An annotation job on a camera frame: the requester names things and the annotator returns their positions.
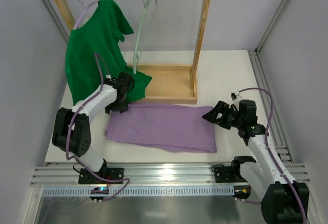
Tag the slotted grey cable duct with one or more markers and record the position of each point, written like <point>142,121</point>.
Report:
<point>142,191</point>

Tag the left controller board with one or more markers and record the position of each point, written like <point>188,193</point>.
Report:
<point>99,193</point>

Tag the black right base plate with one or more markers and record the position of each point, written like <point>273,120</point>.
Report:
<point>225,174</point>

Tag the green t-shirt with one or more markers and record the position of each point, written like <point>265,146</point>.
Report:
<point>93,52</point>

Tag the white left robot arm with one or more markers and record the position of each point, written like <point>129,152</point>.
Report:
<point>72,132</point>

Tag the controller board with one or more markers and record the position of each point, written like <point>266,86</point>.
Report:
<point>242,192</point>
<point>99,193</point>

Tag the aluminium mounting rail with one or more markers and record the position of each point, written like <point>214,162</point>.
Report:
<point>140,174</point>

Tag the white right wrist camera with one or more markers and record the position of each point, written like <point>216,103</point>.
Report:
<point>236,98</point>

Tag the purple clothes hanger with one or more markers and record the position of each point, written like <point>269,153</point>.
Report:
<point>83,13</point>

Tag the purple trousers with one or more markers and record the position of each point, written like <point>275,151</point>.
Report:
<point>173,128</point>

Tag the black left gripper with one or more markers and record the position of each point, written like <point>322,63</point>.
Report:
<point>119,106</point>

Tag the wooden clothes rack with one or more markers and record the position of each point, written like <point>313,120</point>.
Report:
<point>171,83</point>

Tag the right controller board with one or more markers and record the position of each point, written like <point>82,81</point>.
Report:
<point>242,192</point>

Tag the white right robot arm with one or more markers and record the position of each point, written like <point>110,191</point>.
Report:
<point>282,198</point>

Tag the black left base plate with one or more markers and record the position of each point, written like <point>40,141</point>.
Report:
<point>116,175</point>

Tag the pale green clothes hanger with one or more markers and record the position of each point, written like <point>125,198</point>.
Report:
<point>143,31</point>

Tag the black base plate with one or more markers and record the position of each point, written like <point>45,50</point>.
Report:
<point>116,175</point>
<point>225,174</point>

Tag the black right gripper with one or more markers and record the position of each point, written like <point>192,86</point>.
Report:
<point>225,116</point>

